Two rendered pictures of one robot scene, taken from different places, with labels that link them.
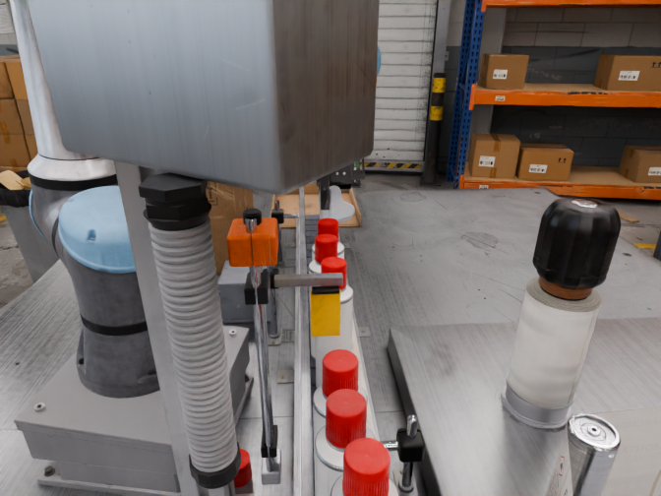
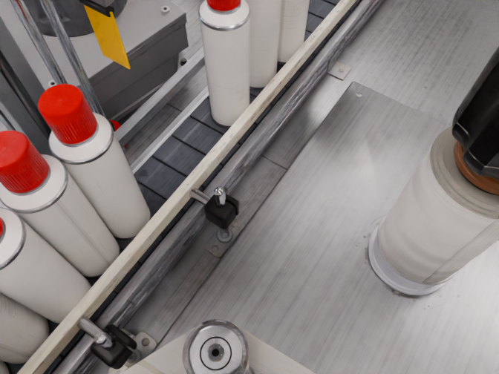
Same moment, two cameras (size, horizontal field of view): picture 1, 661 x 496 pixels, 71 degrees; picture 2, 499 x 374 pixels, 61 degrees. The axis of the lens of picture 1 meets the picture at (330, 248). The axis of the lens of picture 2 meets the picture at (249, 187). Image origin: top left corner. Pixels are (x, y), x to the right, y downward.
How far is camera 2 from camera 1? 0.35 m
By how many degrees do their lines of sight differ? 43
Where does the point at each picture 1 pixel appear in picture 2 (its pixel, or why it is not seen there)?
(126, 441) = not seen: hidden behind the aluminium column
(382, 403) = (281, 154)
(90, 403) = (10, 22)
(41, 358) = not seen: outside the picture
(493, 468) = (286, 279)
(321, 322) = (105, 43)
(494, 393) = (379, 215)
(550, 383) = (404, 252)
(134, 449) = not seen: hidden behind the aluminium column
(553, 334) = (424, 208)
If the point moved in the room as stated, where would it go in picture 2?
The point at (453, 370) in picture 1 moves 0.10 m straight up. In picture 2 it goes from (365, 167) to (388, 114)
